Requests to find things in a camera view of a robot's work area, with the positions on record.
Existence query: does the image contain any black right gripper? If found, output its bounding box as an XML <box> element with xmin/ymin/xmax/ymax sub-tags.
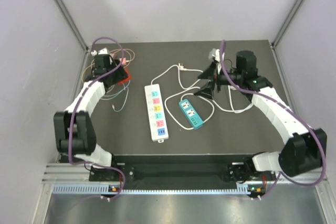
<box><xmin>194</xmin><ymin>61</ymin><xmax>244</xmax><ymax>100</ymax></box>

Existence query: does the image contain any red cube socket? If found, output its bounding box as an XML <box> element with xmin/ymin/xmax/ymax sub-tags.
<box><xmin>117</xmin><ymin>68</ymin><xmax>132</xmax><ymax>86</ymax></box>

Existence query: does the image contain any light blue USB cable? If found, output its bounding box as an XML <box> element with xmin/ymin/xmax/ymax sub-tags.
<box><xmin>99</xmin><ymin>82</ymin><xmax>131</xmax><ymax>102</ymax></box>

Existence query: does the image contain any pink USB cable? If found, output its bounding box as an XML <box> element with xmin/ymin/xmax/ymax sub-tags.
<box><xmin>110</xmin><ymin>48</ymin><xmax>136</xmax><ymax>65</ymax></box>

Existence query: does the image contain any teal power strip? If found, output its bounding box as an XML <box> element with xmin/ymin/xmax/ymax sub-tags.
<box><xmin>179</xmin><ymin>99</ymin><xmax>204</xmax><ymax>130</ymax></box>

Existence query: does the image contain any white power strip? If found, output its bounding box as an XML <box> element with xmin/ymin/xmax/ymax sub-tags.
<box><xmin>144</xmin><ymin>84</ymin><xmax>169</xmax><ymax>143</ymax></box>

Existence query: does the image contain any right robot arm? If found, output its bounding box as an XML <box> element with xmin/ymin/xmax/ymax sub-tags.
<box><xmin>195</xmin><ymin>49</ymin><xmax>327</xmax><ymax>180</ymax></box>

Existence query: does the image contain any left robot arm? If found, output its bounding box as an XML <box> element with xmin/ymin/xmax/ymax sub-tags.
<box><xmin>53</xmin><ymin>51</ymin><xmax>129</xmax><ymax>180</ymax></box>

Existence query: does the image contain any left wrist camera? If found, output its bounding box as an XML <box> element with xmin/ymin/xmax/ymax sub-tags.
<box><xmin>90</xmin><ymin>48</ymin><xmax>109</xmax><ymax>57</ymax></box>

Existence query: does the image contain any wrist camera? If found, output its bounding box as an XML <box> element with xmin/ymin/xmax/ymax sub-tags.
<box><xmin>90</xmin><ymin>48</ymin><xmax>109</xmax><ymax>57</ymax></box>
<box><xmin>208</xmin><ymin>48</ymin><xmax>224</xmax><ymax>64</ymax></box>

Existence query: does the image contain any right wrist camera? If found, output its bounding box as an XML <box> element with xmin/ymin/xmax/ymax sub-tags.
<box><xmin>208</xmin><ymin>48</ymin><xmax>224</xmax><ymax>64</ymax></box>

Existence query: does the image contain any white power strip cable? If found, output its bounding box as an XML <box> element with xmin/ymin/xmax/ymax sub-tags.
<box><xmin>150</xmin><ymin>62</ymin><xmax>205</xmax><ymax>90</ymax></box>

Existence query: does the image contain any white teal strip cable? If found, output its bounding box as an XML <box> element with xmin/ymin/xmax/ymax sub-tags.
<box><xmin>163</xmin><ymin>84</ymin><xmax>254</xmax><ymax>131</ymax></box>

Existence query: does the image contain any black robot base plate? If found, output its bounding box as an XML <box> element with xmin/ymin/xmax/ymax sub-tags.
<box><xmin>88</xmin><ymin>154</ymin><xmax>281</xmax><ymax>186</ymax></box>

